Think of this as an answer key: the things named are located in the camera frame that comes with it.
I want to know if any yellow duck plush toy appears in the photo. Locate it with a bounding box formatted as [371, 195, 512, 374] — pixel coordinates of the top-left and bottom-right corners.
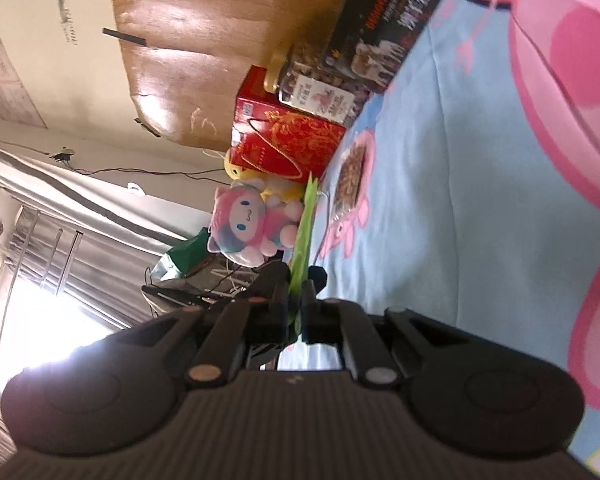
[224, 149, 306, 206]

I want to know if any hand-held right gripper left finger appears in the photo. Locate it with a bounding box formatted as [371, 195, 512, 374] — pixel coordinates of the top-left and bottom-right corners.
[125, 261, 291, 388]

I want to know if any gold-lid jar of cashews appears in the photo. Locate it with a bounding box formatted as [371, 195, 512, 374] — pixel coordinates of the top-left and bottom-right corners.
[262, 42, 371, 128]

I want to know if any pink plush toy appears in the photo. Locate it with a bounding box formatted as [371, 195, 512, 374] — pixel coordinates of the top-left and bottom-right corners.
[207, 182, 305, 267]

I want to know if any blue pig-print bed sheet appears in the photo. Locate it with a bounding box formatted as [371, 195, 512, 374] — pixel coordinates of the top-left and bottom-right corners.
[280, 0, 600, 478]

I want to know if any red gift box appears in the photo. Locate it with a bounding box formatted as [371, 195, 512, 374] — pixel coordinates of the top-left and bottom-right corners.
[228, 65, 348, 183]

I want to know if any wall calendar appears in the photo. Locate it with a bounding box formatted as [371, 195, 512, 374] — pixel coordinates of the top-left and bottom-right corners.
[0, 30, 46, 128]

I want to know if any wooden headboard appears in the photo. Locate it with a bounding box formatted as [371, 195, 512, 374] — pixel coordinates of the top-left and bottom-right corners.
[102, 0, 361, 153]

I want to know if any green snack packet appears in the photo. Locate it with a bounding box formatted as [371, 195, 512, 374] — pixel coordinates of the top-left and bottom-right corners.
[287, 172, 323, 341]

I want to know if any clear seed snack packet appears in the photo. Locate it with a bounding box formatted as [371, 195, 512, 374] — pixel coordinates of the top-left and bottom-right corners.
[330, 140, 368, 223]

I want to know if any black sheep-print box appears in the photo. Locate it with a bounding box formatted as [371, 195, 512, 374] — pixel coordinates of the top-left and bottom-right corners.
[325, 0, 461, 95]

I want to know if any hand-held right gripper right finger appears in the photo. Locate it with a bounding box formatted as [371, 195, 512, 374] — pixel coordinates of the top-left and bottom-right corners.
[300, 266, 468, 388]

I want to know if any green bag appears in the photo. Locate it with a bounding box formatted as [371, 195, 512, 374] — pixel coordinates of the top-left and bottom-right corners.
[160, 227, 216, 281]

